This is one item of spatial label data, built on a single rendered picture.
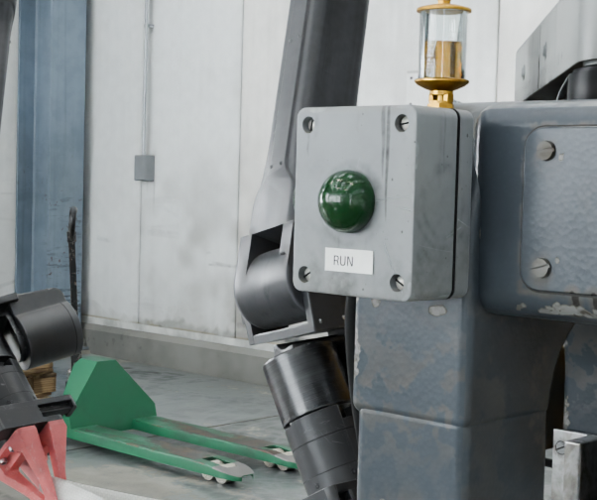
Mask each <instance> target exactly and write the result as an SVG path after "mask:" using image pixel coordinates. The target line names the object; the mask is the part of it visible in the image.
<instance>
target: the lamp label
mask: <svg viewBox="0 0 597 500"><path fill-rule="evenodd" d="M325 270H326V271H337V272H348V273H359V274H370V275H373V251H367V250H354V249H340V248H327V247H325Z"/></svg>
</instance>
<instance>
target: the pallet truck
mask: <svg viewBox="0 0 597 500"><path fill-rule="evenodd" d="M76 214H77V207H76V206H72V207H71V208H70V210H69V219H68V231H67V232H66V236H67V242H68V255H69V280H70V304H71V305H72V307H73V308H74V310H75V311H76V313H77V315H78V309H77V285H76V262H75V242H76V232H75V222H76ZM70 358H71V369H68V371H66V372H68V373H66V374H68V375H66V376H68V377H66V378H68V379H66V380H68V381H65V389H64V392H63V394H64V395H68V394H70V395H71V396H72V398H73V400H74V401H75V403H76V405H77V407H76V409H75V410H74V412H73V413H72V414H71V416H70V417H66V416H65V415H63V416H62V418H63V420H64V422H65V424H66V426H67V428H66V437H67V438H70V439H74V440H78V441H82V442H86V443H90V444H94V445H97V446H101V447H105V448H108V449H112V450H116V451H119V452H123V453H127V454H131V455H134V456H138V457H142V458H145V459H149V460H152V461H156V462H160V463H164V464H168V465H172V466H175V467H179V468H183V469H186V470H190V471H194V472H198V473H202V476H203V477H204V478H205V479H206V480H212V479H216V480H217V481H218V482H219V483H220V484H224V483H228V482H233V481H242V477H243V476H247V475H251V476H252V477H253V479H254V472H253V470H252V469H251V468H250V467H249V466H247V465H246V464H244V463H241V462H239V461H236V460H234V459H231V458H228V457H225V456H222V455H218V454H214V453H210V452H206V451H202V450H198V449H194V448H190V447H185V446H181V445H177V444H173V443H169V442H165V441H161V440H157V439H153V438H149V437H142V436H138V435H134V434H130V433H126V432H122V431H127V430H137V431H141V432H145V433H149V434H153V435H157V436H161V437H165V438H173V439H177V440H181V441H185V442H188V443H192V444H196V445H200V446H204V447H209V448H213V449H218V450H222V451H226V452H230V453H234V454H238V455H242V456H246V457H250V458H254V459H259V460H263V461H264V463H265V464H266V466H268V467H274V466H277V467H278V468H279V469H280V470H282V471H285V470H289V469H294V468H296V469H298V467H297V464H296V461H295V458H294V456H293V453H292V450H291V448H290V447H289V446H286V445H282V444H279V443H275V442H270V441H266V440H262V439H258V438H253V437H245V436H241V435H236V434H232V433H228V432H223V431H219V430H215V429H211V428H207V427H202V426H198V425H193V424H189V423H184V422H180V421H175V420H171V419H167V418H163V417H159V416H157V413H156V406H155V403H154V402H153V400H152V399H151V398H150V397H149V396H148V395H147V394H146V393H145V392H144V391H143V389H142V388H141V387H140V386H139V385H138V384H137V383H136V382H135V381H134V380H133V378H132V377H131V376H130V375H129V374H128V373H127V372H126V371H125V370H124V369H123V367H122V366H121V365H120V364H119V363H118V362H117V361H116V360H114V359H109V358H104V357H98V356H86V357H81V352H80V353H79V354H76V355H73V356H70Z"/></svg>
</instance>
